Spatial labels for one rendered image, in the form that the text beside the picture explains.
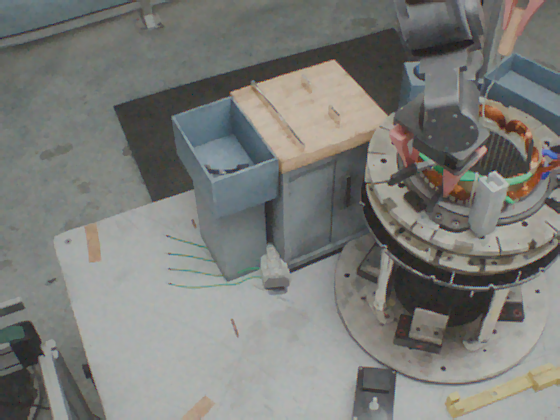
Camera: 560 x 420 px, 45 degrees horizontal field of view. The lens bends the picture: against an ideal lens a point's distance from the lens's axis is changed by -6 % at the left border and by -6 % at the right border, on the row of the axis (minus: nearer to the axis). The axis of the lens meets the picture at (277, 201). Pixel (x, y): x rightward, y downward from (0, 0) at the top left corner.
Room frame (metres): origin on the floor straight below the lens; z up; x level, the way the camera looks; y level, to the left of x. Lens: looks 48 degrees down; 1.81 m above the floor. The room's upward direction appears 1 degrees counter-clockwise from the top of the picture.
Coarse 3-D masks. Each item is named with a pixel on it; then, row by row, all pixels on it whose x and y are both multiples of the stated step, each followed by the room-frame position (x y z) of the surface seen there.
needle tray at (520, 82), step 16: (512, 64) 1.04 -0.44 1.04; (528, 64) 1.01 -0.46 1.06; (496, 80) 1.00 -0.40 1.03; (512, 80) 1.00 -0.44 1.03; (528, 80) 1.00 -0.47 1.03; (544, 80) 0.99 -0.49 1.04; (496, 96) 0.94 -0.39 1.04; (512, 96) 0.92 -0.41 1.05; (528, 96) 0.96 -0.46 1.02; (544, 96) 0.96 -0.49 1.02; (528, 112) 0.90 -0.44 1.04; (544, 112) 0.88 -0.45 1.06
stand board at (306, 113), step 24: (312, 72) 0.97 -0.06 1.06; (336, 72) 0.97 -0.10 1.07; (240, 96) 0.91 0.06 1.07; (288, 96) 0.91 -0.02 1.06; (312, 96) 0.91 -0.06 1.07; (336, 96) 0.91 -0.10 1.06; (360, 96) 0.91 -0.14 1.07; (264, 120) 0.85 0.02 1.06; (288, 120) 0.85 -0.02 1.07; (312, 120) 0.85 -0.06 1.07; (360, 120) 0.85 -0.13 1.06; (288, 144) 0.79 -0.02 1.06; (312, 144) 0.79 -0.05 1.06; (336, 144) 0.80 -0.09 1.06; (360, 144) 0.81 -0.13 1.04; (288, 168) 0.76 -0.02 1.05
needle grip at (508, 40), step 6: (516, 12) 0.71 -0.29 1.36; (522, 12) 0.71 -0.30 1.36; (510, 18) 0.72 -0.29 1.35; (516, 18) 0.71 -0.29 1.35; (510, 24) 0.71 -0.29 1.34; (516, 24) 0.71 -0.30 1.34; (510, 30) 0.71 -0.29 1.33; (516, 30) 0.71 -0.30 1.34; (504, 36) 0.71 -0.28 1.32; (510, 36) 0.70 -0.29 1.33; (516, 36) 0.71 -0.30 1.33; (504, 42) 0.70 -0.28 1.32; (510, 42) 0.70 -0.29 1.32; (498, 48) 0.71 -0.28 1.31; (504, 48) 0.70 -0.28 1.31; (510, 48) 0.70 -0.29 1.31; (504, 54) 0.70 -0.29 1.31; (510, 54) 0.70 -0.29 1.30
